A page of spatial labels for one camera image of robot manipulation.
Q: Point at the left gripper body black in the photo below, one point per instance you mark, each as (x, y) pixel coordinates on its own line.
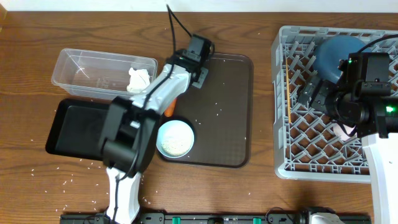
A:
(203, 74)

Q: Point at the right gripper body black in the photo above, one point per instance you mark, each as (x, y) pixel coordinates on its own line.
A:
(325, 98)

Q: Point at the dark blue bowl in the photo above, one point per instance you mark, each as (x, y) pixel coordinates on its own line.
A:
(329, 53)

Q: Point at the pink cup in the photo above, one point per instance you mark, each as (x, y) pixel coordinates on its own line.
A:
(338, 131)

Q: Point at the orange carrot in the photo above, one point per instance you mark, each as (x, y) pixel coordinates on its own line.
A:
(170, 109)

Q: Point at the wooden chopstick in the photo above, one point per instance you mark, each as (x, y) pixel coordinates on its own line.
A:
(287, 89)

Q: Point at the white tissue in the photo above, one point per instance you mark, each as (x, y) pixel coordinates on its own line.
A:
(139, 80)

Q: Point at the light blue rice bowl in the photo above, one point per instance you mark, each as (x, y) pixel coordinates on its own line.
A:
(175, 138)

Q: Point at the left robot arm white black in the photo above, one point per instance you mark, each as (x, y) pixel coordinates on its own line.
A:
(131, 126)

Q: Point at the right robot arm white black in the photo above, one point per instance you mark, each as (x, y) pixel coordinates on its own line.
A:
(362, 100)

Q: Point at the grey dishwasher rack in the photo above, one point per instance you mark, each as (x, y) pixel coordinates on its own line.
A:
(307, 149)

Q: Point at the brown serving tray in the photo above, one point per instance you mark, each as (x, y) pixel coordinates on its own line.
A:
(220, 114)

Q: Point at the clear plastic bin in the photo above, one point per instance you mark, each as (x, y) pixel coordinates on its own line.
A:
(101, 75)

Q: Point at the black tray bin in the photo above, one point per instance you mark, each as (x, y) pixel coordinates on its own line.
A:
(76, 131)

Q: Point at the black rail at table edge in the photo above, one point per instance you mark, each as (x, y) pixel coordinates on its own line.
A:
(275, 215)

